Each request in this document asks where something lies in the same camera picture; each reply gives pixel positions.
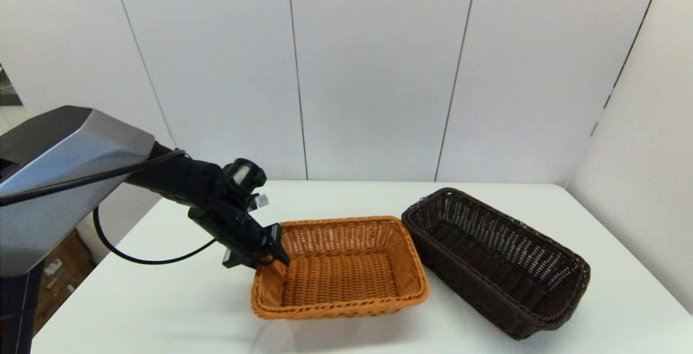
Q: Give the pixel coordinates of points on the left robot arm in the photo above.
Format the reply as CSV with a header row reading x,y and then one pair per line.
x,y
65,170

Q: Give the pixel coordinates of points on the dark framed wall picture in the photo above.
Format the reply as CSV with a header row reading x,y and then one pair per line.
x,y
6,91

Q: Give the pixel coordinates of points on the orange wicker basket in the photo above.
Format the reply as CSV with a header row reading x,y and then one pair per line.
x,y
341,278

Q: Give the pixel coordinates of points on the cardboard box with white label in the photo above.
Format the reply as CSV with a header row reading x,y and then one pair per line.
x,y
59,300
65,254

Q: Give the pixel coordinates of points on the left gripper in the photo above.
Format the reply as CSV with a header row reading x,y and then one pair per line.
x,y
233,229

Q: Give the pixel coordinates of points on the dark brown wicker basket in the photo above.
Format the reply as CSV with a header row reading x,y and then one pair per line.
x,y
487,259

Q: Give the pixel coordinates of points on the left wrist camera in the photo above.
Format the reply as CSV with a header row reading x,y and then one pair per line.
x,y
243,172

